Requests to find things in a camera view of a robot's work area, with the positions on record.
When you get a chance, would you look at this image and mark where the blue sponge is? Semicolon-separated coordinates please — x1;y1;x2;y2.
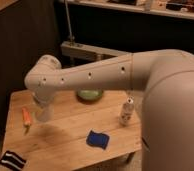
86;131;110;149

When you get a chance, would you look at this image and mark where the white shelf board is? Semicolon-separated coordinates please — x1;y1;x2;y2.
59;0;194;20

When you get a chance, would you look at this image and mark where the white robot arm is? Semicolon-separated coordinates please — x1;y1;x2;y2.
24;49;194;171

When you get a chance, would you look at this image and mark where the orange carrot toy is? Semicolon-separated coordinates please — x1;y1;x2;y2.
22;107;32;133

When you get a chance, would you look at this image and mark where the grey case with handle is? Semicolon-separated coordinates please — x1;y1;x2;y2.
60;41;128;61

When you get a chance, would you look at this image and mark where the white spray bottle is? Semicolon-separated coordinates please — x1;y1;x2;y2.
119;97;134;126

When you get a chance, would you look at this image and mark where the metal pole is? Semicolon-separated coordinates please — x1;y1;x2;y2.
64;0;74;45

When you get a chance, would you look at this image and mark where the black white striped eraser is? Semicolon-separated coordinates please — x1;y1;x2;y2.
0;151;26;171

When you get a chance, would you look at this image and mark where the green bowl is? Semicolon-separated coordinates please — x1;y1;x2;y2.
77;90;103;101

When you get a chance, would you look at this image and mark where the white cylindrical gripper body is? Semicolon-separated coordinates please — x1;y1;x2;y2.
32;92;55;108

